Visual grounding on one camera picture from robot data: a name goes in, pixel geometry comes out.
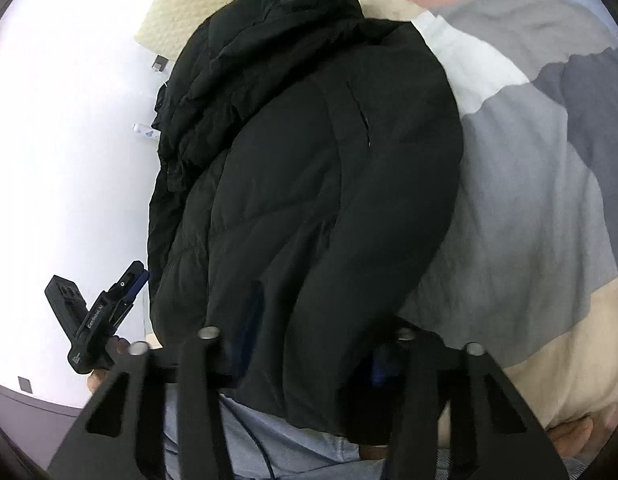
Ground black puffer jacket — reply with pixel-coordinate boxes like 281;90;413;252
146;0;464;447

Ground cream quilted headboard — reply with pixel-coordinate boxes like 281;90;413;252
134;0;277;61

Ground person's left hand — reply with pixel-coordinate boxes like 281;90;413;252
86;336;132;395

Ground checked patchwork quilt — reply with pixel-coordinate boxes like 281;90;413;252
346;0;618;448

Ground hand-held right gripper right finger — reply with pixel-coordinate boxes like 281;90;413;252
383;327;571;480

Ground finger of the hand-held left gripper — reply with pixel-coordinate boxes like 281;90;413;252
107;260;150;321

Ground person's jeans legs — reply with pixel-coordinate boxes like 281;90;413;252
161;392;442;480

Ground white spray bottle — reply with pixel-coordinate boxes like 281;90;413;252
131;122;162;142

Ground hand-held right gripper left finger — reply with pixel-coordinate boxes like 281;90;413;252
48;326;241;480

